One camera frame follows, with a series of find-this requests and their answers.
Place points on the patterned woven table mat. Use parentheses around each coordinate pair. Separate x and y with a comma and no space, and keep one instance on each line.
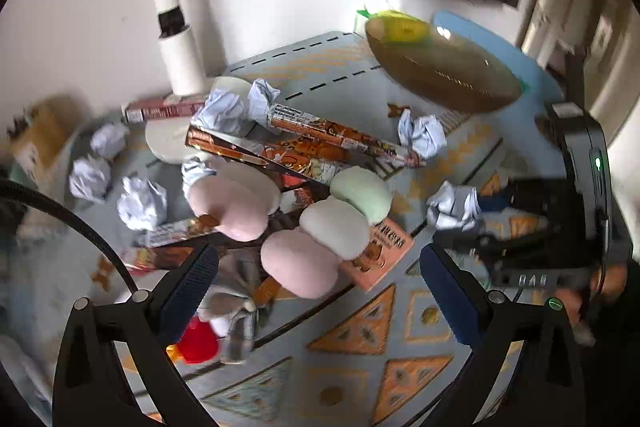
(350,347)

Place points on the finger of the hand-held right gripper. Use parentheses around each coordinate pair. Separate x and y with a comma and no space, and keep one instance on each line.
(500,247)
(540,199)

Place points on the pink white dango plush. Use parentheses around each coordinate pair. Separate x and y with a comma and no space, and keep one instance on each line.
(230,212)

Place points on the tan pen holder box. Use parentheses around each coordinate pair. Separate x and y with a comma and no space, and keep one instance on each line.
(45,132)

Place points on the orange flat box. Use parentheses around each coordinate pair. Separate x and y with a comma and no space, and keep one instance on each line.
(380,257)

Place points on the three colour dango plush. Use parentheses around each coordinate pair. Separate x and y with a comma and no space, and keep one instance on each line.
(332,229)

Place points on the red white long pen box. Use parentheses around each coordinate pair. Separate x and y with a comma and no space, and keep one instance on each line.
(170,232)
(160,111)

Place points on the person's right hand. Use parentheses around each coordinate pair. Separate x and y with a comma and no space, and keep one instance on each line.
(614,279)

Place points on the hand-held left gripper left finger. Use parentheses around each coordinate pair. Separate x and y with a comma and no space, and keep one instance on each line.
(192,287)

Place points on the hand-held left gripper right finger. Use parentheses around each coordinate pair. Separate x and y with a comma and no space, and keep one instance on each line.
(447,292)

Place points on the brown round bowl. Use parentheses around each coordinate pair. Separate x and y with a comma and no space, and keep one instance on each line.
(445,67)

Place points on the light blue board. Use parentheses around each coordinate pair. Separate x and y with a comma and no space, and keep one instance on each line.
(500,44)

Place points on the dark red long pen box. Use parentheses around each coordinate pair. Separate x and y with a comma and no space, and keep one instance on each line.
(235,152)

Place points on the grey checked plush toy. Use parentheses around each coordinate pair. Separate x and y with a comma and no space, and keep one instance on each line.
(240,322)

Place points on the orange patterned long pen box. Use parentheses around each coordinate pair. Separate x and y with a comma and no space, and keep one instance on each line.
(345,138)

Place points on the red plastic object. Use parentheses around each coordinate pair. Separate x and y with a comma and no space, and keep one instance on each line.
(200,344)

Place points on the white desk lamp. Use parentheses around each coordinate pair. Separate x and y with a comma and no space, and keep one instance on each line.
(182,57)

